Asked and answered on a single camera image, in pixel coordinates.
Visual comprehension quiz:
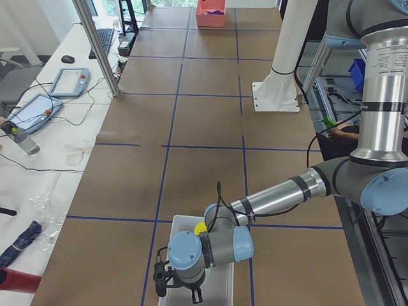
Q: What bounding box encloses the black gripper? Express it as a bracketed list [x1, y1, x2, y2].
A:
[153, 261, 204, 303]

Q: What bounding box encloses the yellow plastic cup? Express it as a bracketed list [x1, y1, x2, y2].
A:
[194, 221, 208, 236]

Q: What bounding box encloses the purple microfiber cloth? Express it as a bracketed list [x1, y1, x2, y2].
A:
[205, 10, 225, 15]

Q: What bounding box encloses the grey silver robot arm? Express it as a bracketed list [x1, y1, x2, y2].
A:
[153, 1, 407, 304]

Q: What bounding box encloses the black power adapter box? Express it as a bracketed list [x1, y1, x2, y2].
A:
[118, 33, 136, 57]

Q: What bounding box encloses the translucent white plastic bin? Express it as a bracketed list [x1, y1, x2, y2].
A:
[159, 215, 234, 305]

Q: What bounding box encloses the clear plastic bag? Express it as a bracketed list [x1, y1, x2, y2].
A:
[29, 191, 68, 254]

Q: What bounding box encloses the red cylinder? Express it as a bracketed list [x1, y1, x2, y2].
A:
[1, 268, 42, 293]

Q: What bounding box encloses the dark blue folded umbrella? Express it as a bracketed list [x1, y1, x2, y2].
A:
[1, 221, 42, 268]

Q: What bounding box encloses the lower teach pendant tablet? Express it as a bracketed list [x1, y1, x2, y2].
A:
[7, 94, 63, 134]

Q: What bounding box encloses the teach pendant tablet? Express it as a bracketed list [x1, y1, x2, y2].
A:
[7, 94, 63, 134]
[49, 68, 90, 99]

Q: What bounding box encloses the grey spray bottle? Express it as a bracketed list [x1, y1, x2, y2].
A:
[1, 120, 40, 155]

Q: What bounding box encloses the upper teach pendant tablet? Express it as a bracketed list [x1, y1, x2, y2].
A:
[49, 68, 90, 99]

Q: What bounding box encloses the black computer mouse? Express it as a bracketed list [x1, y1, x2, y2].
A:
[61, 55, 75, 64]

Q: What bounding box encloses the black keyboard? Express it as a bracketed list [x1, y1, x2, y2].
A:
[97, 28, 115, 55]

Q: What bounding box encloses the grey office chair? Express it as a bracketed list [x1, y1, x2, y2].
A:
[1, 47, 42, 114]

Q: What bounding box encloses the pink plastic bin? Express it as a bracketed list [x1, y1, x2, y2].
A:
[196, 0, 226, 27]

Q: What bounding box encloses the blue storage bin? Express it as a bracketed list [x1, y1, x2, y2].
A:
[348, 59, 366, 92]

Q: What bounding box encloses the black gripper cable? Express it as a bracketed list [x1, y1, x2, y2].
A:
[156, 182, 252, 265]

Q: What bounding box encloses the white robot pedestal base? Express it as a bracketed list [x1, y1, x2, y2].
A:
[252, 1, 318, 113]

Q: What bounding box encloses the green tool handle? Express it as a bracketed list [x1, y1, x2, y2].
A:
[321, 116, 337, 132]

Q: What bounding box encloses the aluminium frame post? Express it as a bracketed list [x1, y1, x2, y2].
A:
[72, 0, 119, 97]

